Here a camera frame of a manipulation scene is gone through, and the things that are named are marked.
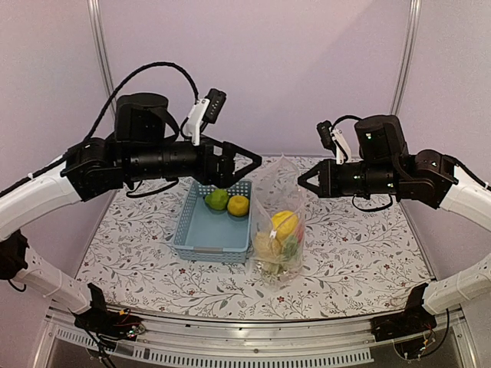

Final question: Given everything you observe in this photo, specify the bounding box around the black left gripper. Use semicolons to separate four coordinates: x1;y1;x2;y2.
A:
127;133;263;187

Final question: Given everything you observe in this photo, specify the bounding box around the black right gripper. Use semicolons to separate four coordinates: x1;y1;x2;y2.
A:
298;157;400;197

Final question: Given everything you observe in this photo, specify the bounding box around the yellow lemon toy top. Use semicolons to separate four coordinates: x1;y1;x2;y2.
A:
227;195;249;217

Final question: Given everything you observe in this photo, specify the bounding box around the yellow lemon toy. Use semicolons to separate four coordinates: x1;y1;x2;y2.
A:
272;210;298;242
227;195;249;217

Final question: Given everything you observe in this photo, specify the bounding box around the clear zip top bag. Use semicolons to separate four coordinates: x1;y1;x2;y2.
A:
250;156;306;291

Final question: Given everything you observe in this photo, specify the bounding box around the red apple toy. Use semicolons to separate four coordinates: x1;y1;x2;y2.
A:
295;224;305;242

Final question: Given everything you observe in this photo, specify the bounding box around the blue plastic basket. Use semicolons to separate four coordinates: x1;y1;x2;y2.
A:
173;181;251;264

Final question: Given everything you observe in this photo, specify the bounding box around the white radish toy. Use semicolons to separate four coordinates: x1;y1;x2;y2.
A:
282;235;302;269

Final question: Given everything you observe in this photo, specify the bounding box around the pale yellow round toy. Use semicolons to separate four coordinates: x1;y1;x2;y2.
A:
252;232;282;261

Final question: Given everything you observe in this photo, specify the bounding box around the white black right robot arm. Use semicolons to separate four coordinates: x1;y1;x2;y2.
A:
298;115;490;229

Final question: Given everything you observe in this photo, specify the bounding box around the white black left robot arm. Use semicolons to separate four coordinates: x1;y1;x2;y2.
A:
1;88;262;333

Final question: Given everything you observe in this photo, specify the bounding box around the floral pattern table mat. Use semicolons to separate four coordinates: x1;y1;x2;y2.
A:
76;179;432;320

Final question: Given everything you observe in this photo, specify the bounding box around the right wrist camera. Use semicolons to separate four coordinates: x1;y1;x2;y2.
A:
316;120;351;165

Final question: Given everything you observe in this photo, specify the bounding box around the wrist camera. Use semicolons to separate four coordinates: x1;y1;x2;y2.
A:
180;88;227;146
316;120;351;165

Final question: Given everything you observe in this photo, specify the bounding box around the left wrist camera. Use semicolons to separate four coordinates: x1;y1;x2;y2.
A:
180;88;227;146

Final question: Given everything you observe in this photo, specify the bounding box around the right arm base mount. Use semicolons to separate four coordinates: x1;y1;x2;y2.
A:
370;312;437;360

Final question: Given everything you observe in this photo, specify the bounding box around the front aluminium rail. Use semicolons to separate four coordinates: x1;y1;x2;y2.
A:
34;303;479;367

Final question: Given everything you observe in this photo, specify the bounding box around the right aluminium frame post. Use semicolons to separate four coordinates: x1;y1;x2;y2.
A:
390;0;423;115

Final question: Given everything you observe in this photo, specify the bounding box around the aluminium frame post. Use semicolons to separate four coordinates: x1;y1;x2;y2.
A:
390;0;423;115
87;0;114;95

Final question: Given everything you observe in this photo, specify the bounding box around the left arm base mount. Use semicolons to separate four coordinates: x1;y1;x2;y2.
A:
74;307;146;340

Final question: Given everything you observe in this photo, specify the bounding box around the left aluminium frame post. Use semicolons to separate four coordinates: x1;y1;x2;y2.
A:
87;0;114;95

